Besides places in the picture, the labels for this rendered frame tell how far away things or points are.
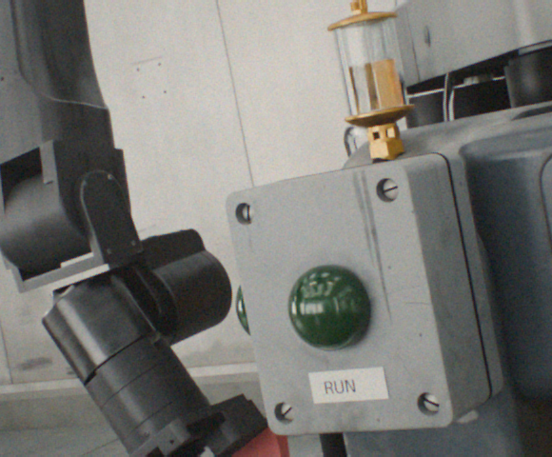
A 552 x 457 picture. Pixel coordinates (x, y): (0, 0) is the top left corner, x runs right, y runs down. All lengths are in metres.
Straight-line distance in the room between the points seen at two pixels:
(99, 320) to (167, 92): 6.22
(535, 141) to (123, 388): 0.38
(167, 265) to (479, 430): 0.39
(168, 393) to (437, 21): 0.27
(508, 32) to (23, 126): 0.32
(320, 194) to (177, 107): 6.52
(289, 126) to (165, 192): 0.89
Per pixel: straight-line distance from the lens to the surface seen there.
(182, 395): 0.78
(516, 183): 0.47
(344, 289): 0.44
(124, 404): 0.78
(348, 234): 0.44
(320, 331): 0.44
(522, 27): 0.59
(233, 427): 0.78
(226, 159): 6.81
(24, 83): 0.81
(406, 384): 0.44
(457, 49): 0.69
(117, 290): 0.79
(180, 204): 7.02
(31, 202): 0.79
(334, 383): 0.46
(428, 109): 0.96
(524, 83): 0.59
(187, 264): 0.85
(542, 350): 0.48
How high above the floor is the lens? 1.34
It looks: 3 degrees down
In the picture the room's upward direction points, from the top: 11 degrees counter-clockwise
